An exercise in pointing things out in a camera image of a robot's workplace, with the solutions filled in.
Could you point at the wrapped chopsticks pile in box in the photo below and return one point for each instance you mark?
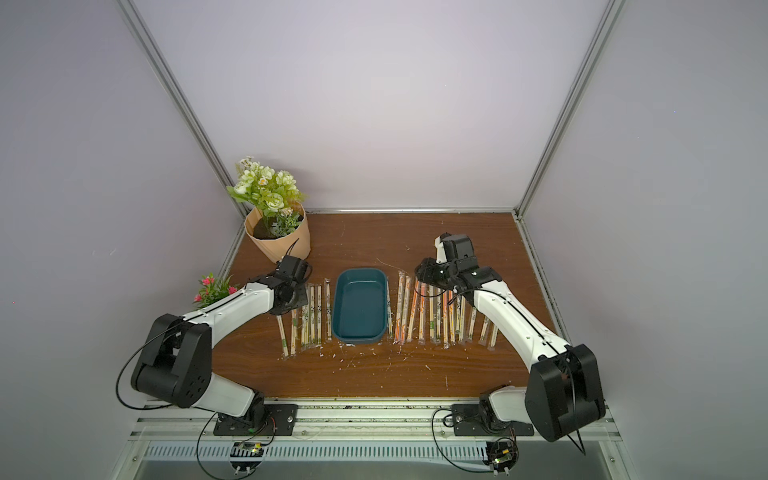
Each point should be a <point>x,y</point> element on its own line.
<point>493,338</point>

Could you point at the aluminium corner frame post right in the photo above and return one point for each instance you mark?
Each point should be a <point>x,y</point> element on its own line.
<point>573,98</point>

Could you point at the large beige ribbed flower pot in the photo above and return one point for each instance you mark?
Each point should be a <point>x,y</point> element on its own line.
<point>297,243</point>

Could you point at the teal plastic storage box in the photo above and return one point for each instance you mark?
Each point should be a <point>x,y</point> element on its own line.
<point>360,310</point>

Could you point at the left small circuit board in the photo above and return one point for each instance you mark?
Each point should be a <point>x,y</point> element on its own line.
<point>245,457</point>

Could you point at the angled pair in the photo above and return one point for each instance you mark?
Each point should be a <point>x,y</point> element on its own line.
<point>283,339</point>

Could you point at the white slotted cable duct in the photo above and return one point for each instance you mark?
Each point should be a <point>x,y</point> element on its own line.
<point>420,451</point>

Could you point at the aluminium corner frame post left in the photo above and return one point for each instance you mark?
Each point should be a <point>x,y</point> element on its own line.
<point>160,66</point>

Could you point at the aluminium front rail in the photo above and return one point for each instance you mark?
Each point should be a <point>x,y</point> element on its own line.
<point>321,419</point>

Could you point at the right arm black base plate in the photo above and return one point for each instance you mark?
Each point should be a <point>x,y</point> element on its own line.
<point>478,419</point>

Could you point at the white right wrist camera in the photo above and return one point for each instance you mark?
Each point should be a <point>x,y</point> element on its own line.
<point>440,251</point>

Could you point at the right small circuit board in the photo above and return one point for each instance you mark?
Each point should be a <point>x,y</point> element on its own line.
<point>502,455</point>

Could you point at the aluminium corner frame post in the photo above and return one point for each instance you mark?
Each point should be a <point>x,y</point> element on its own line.
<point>160,66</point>
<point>573,98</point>

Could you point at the small circuit board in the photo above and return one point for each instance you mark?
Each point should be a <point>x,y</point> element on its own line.
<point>245,457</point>
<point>502,455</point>

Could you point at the chopstick pair box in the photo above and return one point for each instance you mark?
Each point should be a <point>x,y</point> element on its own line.
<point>460,319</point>

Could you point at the white green artificial flowers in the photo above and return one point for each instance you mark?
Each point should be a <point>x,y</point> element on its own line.
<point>273,193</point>

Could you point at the pink flowered small plant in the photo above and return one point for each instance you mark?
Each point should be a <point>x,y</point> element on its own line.
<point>213,289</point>

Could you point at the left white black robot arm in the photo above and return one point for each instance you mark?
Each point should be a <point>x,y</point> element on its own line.
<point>176,363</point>

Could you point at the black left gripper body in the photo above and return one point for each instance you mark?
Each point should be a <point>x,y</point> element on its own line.
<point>300,297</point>

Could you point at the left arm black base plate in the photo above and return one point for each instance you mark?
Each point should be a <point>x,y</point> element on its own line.
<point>262,420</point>

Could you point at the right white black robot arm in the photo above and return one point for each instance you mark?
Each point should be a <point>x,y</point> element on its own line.
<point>564,392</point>

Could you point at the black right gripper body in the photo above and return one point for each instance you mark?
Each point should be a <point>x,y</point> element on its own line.
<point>430,273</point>

